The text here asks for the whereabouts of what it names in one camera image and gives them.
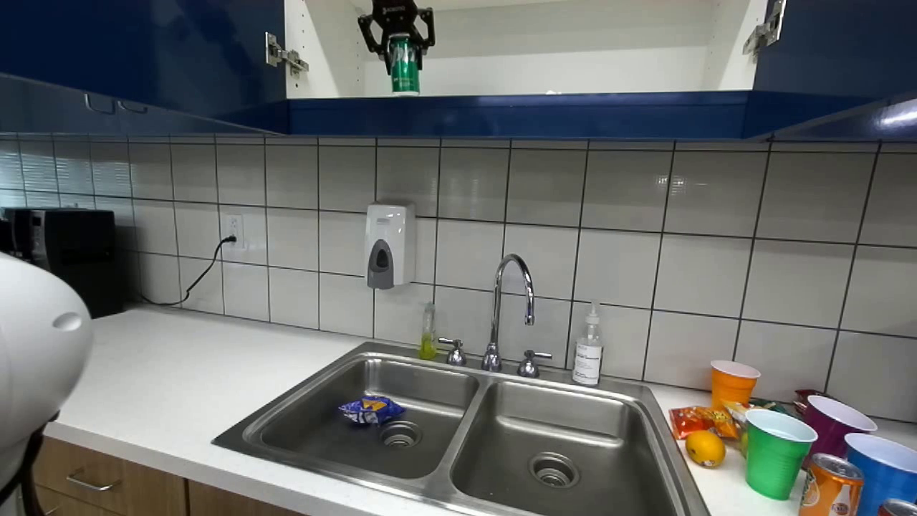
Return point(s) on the blue snack bag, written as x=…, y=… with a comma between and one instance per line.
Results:
x=370, y=410

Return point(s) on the green soda can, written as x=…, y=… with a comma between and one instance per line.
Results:
x=404, y=66

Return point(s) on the blue cabinet with white interior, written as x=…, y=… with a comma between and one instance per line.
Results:
x=575, y=116

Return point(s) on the red soda can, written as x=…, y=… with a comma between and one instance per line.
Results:
x=900, y=509

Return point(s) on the clear bottle with white label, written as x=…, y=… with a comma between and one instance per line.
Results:
x=588, y=358

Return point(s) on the black countertop appliance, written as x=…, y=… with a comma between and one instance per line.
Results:
x=76, y=259

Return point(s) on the green plastic cup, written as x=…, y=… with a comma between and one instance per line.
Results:
x=775, y=460

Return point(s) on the white wall soap dispenser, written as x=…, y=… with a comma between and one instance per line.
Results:
x=388, y=244

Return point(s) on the purple plastic cup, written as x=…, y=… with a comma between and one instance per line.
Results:
x=837, y=426

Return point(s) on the stainless steel double sink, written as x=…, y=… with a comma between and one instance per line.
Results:
x=575, y=420

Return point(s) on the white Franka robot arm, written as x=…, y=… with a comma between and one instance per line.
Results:
x=37, y=354

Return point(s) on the chrome gooseneck faucet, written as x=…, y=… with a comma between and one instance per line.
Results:
x=496, y=304

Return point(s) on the glossy blue cabinet door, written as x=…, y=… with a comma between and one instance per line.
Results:
x=95, y=39
x=840, y=46

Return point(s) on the blue plastic cup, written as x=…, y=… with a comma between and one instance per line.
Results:
x=889, y=473

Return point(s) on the orange red chip bag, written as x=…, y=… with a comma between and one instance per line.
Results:
x=704, y=420

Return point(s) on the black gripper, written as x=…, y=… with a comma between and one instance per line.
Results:
x=396, y=11

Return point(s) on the orange soda can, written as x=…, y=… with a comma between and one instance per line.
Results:
x=830, y=489

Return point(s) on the yellow lemon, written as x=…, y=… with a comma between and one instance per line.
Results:
x=707, y=447

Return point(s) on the yellow-green dish soap bottle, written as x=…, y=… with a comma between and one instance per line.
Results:
x=427, y=341

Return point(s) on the metal cabinet door hinge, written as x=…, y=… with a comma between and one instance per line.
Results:
x=275, y=49
x=768, y=24

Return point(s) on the white wall power outlet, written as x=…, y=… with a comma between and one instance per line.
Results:
x=232, y=225

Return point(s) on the orange plastic cup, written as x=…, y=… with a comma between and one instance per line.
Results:
x=734, y=381

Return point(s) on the wooden base cabinet drawers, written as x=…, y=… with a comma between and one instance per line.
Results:
x=145, y=489

